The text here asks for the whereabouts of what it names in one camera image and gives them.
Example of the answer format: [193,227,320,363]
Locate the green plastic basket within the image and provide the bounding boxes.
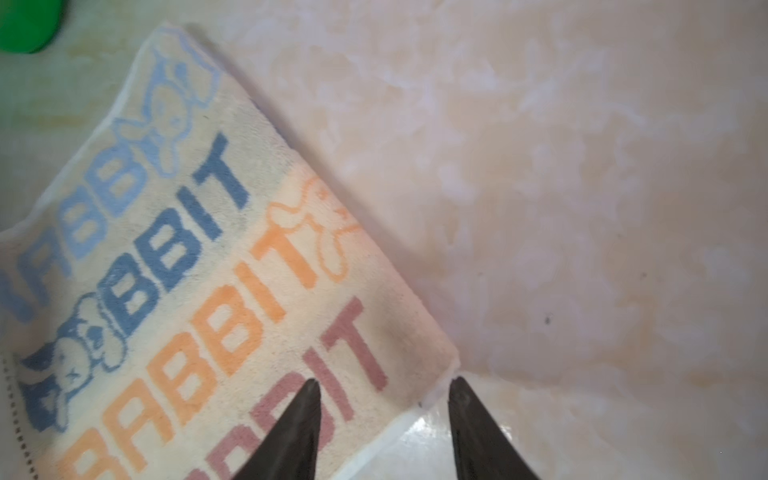
[0,0,64,54]

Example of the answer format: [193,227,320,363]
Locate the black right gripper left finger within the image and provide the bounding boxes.
[234,379,322,480]

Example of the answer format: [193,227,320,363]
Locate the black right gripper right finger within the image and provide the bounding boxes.
[448,376,539,480]

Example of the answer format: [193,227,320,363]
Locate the white blue lettered towel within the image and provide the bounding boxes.
[1,25,460,479]

